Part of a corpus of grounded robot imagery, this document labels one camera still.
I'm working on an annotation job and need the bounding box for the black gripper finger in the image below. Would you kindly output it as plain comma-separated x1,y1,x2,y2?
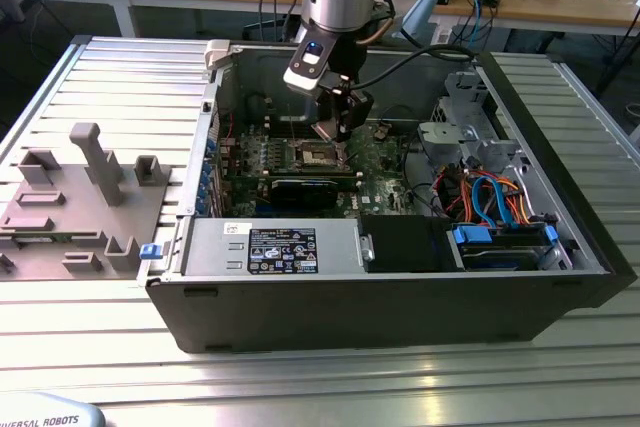
315,82,347,127
335,89,375,144

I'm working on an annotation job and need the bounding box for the CPU with silver lid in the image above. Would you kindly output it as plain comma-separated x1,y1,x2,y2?
310,116,346,143

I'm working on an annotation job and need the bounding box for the CPU socket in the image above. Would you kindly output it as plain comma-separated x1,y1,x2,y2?
292,139,351,171

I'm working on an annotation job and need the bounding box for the green motherboard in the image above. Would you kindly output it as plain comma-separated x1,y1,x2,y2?
219,119,421,221

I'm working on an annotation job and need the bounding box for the installed RAM stick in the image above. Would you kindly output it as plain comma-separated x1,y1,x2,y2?
269,171,362,184

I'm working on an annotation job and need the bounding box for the grey metal drive cage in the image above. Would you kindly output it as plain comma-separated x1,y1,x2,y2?
415,70,534,168

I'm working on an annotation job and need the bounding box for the black graphics card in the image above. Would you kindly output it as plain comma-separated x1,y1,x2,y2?
269,176,362,209

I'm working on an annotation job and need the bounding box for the white power strip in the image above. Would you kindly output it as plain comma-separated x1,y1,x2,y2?
428,16,459,51

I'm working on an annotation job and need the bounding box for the hard disk in blue carrier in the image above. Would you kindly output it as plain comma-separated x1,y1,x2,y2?
447,223,560,272

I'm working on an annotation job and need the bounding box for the grey power supply unit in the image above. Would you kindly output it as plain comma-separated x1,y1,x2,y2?
180,216,364,278

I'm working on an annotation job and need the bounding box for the black PC case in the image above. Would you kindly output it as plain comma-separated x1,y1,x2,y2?
135,36,639,356

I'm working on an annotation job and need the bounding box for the grey parts rack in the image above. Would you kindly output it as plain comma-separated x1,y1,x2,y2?
0,121,174,282

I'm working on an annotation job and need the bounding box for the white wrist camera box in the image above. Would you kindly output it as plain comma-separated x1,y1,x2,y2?
282,40,332,93

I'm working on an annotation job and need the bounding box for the thin black wire loop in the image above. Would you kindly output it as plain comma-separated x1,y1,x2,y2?
382,104,429,123

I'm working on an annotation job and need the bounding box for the brown gripper cable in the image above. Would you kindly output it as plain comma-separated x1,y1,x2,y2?
357,14,397,47

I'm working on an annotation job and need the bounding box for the black camera cable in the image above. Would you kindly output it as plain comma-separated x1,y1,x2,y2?
349,44,479,91

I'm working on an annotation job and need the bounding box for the thick black cable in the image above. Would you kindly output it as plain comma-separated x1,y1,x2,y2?
398,131,444,221

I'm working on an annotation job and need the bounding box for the thin red wire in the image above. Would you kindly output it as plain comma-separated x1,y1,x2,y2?
219,110,237,142

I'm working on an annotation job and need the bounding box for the grey case release handle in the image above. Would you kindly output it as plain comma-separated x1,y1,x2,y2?
204,39,236,71

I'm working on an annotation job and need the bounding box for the blue flat data cable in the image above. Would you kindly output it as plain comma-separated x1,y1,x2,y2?
472,174,524,228

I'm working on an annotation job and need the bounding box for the orange red wire bundle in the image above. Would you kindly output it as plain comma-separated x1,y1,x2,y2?
433,166,532,223

